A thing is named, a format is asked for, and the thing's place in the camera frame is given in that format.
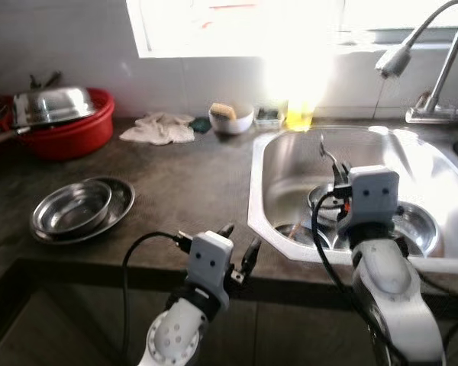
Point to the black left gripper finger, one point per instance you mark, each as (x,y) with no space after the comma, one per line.
(252,255)
(227,230)

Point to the steel spoon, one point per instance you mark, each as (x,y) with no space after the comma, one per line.
(330,156)

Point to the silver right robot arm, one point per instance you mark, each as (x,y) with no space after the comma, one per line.
(393,297)

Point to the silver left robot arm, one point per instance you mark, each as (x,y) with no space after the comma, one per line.
(172,337)

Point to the stainless steel kitchen sink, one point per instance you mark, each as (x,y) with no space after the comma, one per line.
(290,164)

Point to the white ceramic bowl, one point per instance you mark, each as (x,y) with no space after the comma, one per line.
(233,124)

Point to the round steel plate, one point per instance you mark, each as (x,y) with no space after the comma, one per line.
(122,202)

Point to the green scrub pad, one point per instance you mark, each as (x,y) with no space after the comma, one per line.
(201,124)

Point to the yellow dish sponge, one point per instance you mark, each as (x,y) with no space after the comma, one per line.
(222,111)

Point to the small white plastic tray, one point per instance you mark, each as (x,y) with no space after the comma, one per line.
(268,118)

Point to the crumpled white cloth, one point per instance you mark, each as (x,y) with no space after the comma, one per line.
(159,130)

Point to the yellow dish soap bottle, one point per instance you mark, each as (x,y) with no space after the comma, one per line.
(299,118)

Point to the steel bowl with flat rim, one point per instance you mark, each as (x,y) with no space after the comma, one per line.
(70,207)

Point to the wide shallow steel bowl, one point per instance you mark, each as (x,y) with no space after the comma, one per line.
(421,225)

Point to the red plastic basin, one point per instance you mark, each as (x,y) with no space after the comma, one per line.
(76,137)

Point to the domed steel lid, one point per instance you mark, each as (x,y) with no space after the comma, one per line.
(53,105)

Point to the chrome gooseneck faucet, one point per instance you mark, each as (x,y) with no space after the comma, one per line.
(446,53)

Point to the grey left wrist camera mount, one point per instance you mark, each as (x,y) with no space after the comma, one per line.
(208,261)

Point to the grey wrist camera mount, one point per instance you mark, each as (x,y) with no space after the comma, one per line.
(208,261)
(374,194)

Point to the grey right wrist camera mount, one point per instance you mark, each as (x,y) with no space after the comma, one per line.
(374,194)

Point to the white window frame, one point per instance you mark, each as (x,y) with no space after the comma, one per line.
(137,34)

